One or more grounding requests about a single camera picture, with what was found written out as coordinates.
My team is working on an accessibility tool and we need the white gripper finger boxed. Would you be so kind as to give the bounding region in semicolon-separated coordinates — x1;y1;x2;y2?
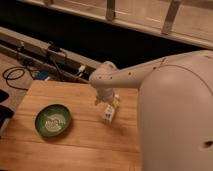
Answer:
113;99;120;109
94;98;101;105

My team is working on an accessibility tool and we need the white bottle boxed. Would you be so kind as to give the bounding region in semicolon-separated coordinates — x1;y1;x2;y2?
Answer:
102;103;118;123

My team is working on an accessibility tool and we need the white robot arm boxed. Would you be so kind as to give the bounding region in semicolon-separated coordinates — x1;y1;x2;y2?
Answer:
89;50;213;171

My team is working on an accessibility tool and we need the green ceramic bowl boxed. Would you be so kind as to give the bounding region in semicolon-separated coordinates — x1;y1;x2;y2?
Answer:
34;104;72;137

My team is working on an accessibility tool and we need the wooden board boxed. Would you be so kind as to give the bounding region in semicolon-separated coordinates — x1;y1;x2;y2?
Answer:
0;81;141;171

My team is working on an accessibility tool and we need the dark object at left edge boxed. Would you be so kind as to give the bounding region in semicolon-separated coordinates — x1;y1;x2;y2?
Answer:
0;89;14;137

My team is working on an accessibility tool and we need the blue object near rail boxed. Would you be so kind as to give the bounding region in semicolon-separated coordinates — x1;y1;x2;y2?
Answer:
34;71;49;80

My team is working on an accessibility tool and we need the grey metal rail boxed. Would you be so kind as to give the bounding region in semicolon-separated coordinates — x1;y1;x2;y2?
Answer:
0;27;100;82

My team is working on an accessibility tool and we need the black clamp on rail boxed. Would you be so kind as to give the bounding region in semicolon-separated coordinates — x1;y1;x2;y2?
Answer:
46;42;67;59

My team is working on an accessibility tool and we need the black cable loop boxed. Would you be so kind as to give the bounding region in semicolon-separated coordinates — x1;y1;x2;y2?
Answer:
2;65;36;91

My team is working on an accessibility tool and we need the window frame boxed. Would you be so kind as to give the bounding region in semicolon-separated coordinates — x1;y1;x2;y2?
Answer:
19;0;213;50

